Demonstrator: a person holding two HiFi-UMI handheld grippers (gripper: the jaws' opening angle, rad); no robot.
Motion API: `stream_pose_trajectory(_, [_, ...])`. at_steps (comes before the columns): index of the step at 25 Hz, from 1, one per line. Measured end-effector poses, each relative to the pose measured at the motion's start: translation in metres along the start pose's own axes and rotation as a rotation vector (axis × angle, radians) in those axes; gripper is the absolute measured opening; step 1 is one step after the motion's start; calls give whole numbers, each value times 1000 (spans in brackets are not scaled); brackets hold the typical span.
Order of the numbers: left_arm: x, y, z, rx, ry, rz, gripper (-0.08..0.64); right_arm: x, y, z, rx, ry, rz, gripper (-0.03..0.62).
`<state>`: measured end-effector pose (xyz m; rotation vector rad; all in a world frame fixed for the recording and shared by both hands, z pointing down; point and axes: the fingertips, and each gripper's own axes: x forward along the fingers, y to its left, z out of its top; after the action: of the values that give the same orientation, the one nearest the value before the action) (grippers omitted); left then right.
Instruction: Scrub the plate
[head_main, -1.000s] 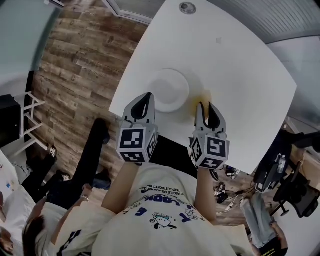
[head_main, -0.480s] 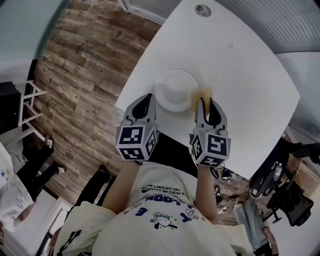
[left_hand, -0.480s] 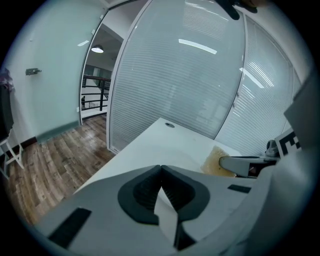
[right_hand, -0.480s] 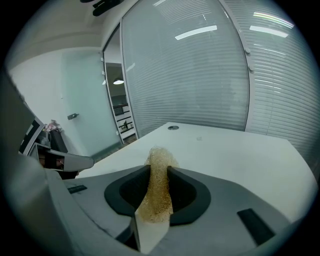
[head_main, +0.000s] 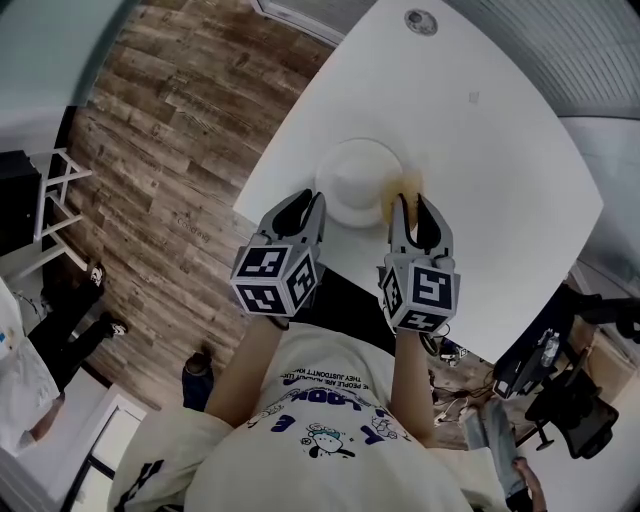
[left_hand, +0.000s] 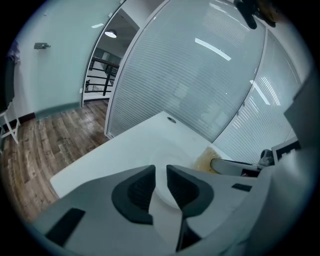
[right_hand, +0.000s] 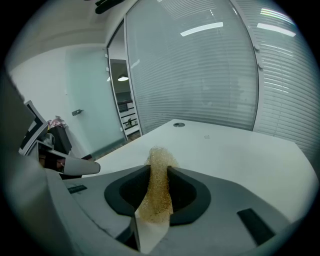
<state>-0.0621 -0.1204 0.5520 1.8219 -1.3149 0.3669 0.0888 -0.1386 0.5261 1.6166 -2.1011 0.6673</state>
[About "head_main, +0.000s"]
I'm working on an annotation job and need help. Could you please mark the tan cloth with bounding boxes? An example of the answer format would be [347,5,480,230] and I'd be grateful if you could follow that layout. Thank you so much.
[379,168,426,231]

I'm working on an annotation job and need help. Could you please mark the white side furniture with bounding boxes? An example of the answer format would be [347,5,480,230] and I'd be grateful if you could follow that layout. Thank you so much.
[59,389,149,512]

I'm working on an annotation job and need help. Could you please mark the round table cable grommet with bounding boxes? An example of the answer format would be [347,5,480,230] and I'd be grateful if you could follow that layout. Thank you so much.
[403,8,437,36]

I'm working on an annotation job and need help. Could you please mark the person's left forearm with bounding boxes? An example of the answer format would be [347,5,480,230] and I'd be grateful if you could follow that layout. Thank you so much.
[204,314,291,431]

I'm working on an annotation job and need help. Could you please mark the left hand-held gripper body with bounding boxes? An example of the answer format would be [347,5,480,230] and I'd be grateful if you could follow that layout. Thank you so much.
[229,230,327,319]

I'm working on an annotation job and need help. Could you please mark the person's own leg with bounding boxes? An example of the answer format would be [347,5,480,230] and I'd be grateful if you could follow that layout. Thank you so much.
[180,348,217,412]

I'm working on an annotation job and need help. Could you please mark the frosted glass door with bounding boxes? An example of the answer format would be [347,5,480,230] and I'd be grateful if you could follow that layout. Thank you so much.
[0,0,126,109]

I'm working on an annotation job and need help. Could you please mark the black cabinet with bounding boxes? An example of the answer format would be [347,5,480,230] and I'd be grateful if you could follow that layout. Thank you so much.
[0,149,42,257]

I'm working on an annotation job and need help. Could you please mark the person's cream printed shirt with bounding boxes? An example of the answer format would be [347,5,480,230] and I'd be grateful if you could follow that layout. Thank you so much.
[107,322,506,512]

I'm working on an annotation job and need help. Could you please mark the small black floor device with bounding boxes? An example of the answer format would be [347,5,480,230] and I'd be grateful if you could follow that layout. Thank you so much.
[439,344,471,369]

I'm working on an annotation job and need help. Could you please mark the person's right forearm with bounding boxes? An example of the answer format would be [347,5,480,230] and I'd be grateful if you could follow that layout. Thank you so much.
[389,327,436,446]

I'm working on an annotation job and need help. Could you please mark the white round plate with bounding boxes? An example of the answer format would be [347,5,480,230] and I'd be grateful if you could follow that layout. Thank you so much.
[314,138,405,230]

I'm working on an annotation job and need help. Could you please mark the clear water bottle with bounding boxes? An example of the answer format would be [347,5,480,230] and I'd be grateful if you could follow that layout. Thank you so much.
[542,329,560,366]

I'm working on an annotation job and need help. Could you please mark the brown cardboard box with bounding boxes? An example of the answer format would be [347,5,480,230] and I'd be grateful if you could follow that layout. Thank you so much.
[574,319,640,396]

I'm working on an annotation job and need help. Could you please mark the white wooden stool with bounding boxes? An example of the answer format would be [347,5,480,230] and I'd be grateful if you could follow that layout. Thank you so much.
[0,147,95,281]

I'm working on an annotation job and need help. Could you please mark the idle grey gripper device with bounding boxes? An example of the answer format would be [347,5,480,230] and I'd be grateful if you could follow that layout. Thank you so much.
[492,349,546,401]

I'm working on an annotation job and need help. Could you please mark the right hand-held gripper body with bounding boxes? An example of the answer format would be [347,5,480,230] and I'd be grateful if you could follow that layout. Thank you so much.
[376,252,462,336]

